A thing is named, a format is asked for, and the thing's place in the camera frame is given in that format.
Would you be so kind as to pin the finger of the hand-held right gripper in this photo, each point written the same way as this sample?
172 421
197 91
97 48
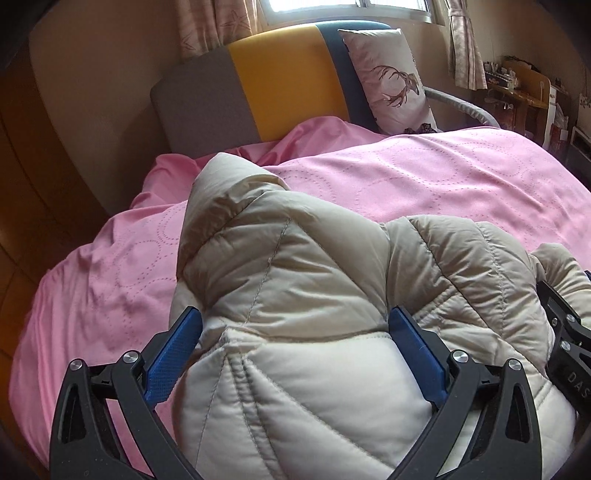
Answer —
561 314

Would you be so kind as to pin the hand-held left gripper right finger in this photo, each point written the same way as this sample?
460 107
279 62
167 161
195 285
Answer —
418 353

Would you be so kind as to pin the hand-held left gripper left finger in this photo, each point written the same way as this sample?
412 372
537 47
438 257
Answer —
175 353

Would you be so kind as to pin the beige quilted puffer jacket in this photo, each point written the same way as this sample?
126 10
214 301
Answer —
323 350

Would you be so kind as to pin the pink bed blanket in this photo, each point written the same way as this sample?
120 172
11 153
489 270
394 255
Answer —
397 175

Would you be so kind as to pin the brown wooden wardrobe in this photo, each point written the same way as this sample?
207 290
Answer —
41 194

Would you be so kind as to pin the cluttered wooden desk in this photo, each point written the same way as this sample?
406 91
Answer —
512 99

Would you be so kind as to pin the dark floral cloth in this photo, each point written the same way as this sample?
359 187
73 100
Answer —
421 128

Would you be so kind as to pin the white deer print pillow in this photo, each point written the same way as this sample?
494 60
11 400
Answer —
392 78

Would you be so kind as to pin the pink patterned curtain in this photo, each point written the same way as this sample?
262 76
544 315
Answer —
217 27
466 46

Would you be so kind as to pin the grey yellow blue headboard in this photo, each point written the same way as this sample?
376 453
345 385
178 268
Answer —
281 78

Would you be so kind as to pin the window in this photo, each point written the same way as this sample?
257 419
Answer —
346 7

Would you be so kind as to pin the grey curved chair rail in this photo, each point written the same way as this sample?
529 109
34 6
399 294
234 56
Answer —
466 107

